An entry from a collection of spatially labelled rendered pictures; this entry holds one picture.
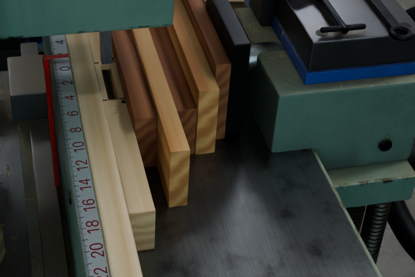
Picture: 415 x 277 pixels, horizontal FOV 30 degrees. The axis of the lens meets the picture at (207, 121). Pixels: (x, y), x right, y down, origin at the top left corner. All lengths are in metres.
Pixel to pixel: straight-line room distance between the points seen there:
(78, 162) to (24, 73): 0.29
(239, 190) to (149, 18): 0.15
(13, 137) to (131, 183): 0.29
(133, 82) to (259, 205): 0.14
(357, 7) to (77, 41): 0.24
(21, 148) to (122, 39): 0.19
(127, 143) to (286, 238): 0.14
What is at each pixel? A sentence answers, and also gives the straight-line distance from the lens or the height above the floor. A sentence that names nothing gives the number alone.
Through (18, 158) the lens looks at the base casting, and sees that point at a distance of 0.80.
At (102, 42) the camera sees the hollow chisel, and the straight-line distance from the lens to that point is 0.65.
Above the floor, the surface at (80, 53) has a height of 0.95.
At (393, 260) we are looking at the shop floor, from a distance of 1.84.
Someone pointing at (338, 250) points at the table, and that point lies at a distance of 0.58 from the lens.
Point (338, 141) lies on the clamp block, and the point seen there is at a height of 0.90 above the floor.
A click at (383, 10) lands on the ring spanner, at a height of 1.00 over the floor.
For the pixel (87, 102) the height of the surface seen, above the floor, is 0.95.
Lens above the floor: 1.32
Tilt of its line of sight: 39 degrees down
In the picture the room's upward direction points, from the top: 4 degrees clockwise
